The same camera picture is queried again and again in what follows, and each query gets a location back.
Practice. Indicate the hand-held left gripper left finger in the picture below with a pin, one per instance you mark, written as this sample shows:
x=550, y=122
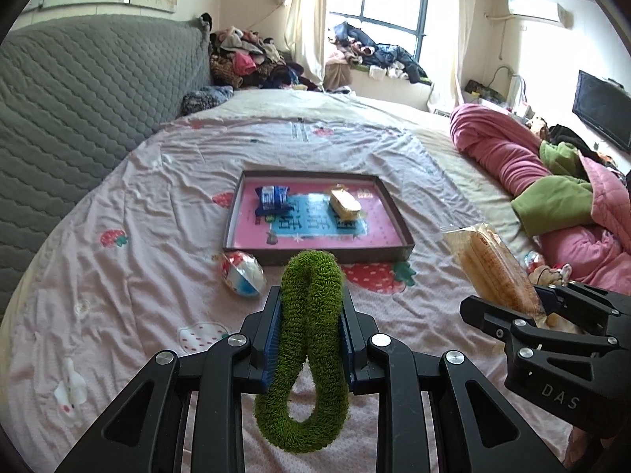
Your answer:
x=272, y=350

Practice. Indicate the cream curtain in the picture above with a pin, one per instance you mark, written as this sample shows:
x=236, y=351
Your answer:
x=308, y=19
x=451, y=34

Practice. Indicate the green blanket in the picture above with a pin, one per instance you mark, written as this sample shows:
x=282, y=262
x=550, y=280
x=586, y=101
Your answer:
x=552, y=202

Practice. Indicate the black cloth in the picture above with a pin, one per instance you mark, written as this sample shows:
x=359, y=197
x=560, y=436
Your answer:
x=567, y=135

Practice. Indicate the pile of mixed clothes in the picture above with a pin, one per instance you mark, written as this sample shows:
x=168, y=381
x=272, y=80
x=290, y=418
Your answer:
x=246, y=64

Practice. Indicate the dark framed window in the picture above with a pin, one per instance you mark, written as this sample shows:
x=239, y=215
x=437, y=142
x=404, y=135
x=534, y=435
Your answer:
x=394, y=24

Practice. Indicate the grey quilted headboard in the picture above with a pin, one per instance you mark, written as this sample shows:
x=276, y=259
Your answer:
x=74, y=98

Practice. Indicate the dark floral pillow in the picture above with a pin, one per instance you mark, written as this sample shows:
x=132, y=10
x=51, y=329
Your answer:
x=207, y=98

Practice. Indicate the blue snack packet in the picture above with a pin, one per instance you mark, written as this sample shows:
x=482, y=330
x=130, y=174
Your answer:
x=271, y=199

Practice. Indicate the white air conditioner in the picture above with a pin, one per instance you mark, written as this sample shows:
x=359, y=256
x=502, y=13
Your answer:
x=537, y=10

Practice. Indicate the pink blanket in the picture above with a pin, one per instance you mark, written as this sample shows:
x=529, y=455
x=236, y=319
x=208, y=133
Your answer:
x=493, y=143

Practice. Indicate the plush toy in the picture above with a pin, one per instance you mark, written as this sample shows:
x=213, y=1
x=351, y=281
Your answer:
x=552, y=276

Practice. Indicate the pink strawberry print bedsheet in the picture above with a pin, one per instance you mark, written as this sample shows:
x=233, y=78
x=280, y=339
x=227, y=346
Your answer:
x=148, y=182

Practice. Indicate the dark clothes on windowsill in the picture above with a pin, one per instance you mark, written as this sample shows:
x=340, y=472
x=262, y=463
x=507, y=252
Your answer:
x=384, y=56

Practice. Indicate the shallow dark box pink inside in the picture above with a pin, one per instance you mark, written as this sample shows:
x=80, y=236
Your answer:
x=374, y=226

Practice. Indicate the yellow bread packet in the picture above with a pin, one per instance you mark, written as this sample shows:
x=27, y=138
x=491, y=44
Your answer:
x=345, y=204

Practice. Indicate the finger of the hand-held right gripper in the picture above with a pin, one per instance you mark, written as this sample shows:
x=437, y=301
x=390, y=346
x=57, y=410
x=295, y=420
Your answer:
x=485, y=315
x=544, y=300

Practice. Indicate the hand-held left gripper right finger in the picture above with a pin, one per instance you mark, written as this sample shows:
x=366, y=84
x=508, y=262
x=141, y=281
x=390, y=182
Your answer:
x=346, y=345

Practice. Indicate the small red white wrapped item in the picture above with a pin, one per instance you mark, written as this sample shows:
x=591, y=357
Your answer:
x=532, y=258

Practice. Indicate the brown cloth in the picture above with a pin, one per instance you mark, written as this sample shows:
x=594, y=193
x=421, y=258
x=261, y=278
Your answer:
x=337, y=76

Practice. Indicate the black flat television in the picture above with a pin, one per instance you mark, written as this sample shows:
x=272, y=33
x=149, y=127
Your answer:
x=601, y=103

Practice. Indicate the clear rice cracker packet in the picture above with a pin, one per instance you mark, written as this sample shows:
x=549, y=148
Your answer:
x=493, y=266

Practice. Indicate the egg-shaped toy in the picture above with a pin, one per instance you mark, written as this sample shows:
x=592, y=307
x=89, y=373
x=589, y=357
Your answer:
x=241, y=273

